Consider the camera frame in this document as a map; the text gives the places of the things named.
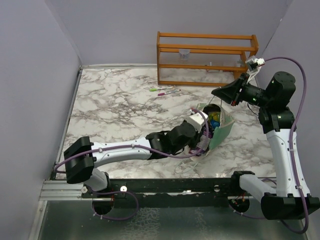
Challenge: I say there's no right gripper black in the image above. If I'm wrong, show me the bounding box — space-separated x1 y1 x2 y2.
212 72 273 108

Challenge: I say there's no purple snack packet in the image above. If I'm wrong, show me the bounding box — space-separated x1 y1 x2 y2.
188 125 214 157

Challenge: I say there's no green paper bag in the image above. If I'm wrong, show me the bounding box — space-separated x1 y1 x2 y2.
173 96 236 176

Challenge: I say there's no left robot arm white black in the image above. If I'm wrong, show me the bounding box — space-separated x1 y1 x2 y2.
63 120 209 198

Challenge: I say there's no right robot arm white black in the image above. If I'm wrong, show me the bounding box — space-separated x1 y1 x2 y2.
211 71 320 220

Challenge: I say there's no blue m&m snack packet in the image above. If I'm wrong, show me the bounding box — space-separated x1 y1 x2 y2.
210 119 221 129

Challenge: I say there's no green yellow snack packet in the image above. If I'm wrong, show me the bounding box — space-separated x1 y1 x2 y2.
208 111 221 122

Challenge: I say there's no orange wooden rack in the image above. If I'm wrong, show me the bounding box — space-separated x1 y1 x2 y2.
156 31 259 87

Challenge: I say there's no small clear plastic cup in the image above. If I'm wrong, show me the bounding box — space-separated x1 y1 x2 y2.
179 49 190 60

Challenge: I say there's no green capped marker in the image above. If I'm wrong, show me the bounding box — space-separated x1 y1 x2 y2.
149 86 173 92

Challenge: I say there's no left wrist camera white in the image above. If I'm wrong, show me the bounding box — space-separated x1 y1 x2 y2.
185 108 209 133

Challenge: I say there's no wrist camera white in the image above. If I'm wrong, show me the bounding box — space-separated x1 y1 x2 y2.
185 108 209 133
245 55 265 83

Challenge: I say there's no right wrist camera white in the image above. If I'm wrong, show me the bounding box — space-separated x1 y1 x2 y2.
245 55 265 83

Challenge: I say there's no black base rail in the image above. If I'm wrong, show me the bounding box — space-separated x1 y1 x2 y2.
81 177 250 212

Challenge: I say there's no aluminium frame rail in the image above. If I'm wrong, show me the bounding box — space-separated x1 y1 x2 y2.
39 180 84 201

